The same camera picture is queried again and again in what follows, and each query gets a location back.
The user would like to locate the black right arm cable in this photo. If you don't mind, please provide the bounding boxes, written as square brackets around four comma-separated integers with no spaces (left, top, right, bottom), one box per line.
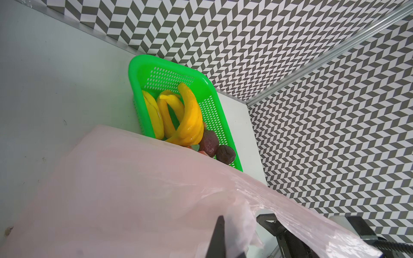
[370,238,413,255]

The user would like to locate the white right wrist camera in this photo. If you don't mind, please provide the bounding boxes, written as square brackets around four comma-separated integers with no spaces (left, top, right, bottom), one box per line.
[329,216,379,244]

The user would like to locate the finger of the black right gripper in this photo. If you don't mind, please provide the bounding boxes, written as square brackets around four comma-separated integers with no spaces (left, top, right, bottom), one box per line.
[257,213,310,258]

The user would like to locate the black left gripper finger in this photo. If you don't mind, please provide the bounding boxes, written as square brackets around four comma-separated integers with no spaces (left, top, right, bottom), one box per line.
[206,216,226,258]

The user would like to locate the aluminium corner post right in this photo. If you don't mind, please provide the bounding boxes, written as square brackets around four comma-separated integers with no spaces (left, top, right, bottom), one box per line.
[246,1,413,107]

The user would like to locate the yellow fake banana bunch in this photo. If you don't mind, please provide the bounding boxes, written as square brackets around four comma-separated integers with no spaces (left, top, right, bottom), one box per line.
[157,83,204,147]

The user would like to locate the dark purple fake fruit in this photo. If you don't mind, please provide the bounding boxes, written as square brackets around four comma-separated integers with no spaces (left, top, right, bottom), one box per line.
[216,145,236,165]
[199,129,220,158]

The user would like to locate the green plastic basket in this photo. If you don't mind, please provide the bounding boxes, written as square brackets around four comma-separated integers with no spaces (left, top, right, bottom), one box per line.
[128,55,237,152]

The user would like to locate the yellow fake starfruit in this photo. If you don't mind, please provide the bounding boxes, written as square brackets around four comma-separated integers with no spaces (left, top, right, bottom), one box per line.
[142,90,165,140]

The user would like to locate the pink plastic bag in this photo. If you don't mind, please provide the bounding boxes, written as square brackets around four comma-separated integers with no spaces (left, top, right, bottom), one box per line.
[1,126,381,258]

